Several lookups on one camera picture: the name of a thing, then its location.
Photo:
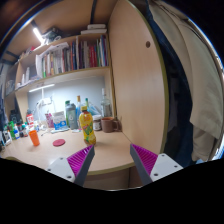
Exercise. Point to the grey shaker bottle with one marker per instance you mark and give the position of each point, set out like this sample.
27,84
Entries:
72,116

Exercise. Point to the dark blue hanging cloth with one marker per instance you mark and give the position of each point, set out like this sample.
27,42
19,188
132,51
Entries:
178,110

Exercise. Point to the clear bottle with gold cap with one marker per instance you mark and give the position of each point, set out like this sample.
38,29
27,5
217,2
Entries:
78,106

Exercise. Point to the beige curtain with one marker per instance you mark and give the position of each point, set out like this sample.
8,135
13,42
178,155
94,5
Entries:
203,100

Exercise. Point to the slim green-capped glass bottle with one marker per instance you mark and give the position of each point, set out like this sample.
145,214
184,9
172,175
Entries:
87,102

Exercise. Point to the clear glass liquor bottle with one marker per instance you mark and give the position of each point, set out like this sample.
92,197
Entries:
106,105

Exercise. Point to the brown ceramic mug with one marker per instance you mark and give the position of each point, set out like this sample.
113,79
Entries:
107,125

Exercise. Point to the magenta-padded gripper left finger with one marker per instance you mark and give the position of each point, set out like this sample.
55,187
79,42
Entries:
77,161

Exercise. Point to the blue and white carton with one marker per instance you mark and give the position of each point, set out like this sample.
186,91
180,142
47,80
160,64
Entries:
59,120

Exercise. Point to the wooden shelf unit with books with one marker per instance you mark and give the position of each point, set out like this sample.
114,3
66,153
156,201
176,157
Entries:
76,56

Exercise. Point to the red and white tub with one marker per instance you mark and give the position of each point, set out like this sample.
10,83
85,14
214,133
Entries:
30,119

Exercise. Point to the white-lidded brown jar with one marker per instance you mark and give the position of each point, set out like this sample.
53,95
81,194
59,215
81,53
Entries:
97,123

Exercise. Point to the shelf-top light bar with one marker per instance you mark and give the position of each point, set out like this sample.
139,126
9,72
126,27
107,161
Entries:
37,34

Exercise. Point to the green bottle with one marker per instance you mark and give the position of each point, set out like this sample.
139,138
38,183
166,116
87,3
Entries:
67,102

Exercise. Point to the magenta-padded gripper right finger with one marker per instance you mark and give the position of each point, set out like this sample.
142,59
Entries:
148,160

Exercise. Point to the under-shelf light bar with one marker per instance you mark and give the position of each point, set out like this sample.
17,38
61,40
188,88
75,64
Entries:
41,87

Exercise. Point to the yellow-labelled drink bottle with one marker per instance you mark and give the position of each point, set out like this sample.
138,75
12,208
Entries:
87,128

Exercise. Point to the pink pouch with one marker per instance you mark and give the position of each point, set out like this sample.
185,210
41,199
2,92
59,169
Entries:
49,120

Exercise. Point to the flat round red coaster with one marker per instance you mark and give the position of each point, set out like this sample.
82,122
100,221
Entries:
59,142

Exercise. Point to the orange plastic cup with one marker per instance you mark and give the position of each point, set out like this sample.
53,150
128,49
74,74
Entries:
34,138

